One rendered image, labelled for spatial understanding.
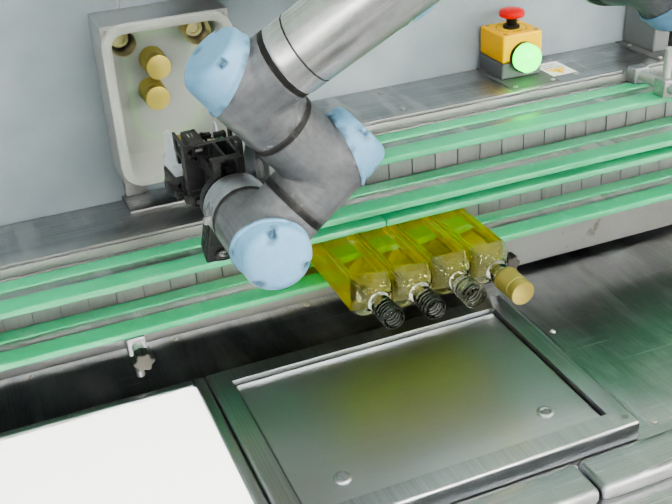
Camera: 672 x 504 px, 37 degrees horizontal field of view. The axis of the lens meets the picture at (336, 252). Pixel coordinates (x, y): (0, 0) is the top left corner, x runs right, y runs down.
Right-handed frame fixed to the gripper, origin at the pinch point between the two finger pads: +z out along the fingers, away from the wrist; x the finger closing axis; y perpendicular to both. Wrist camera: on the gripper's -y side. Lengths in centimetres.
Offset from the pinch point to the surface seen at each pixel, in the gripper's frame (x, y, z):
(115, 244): 10.7, -12.2, 4.1
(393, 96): -34.8, -2.5, 12.0
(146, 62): 1.5, 9.6, 11.0
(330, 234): -17.1, -13.8, -4.4
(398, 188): -30.0, -12.0, 0.8
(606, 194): -67, -22, 1
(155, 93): 1.0, 5.3, 10.6
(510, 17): -55, 6, 11
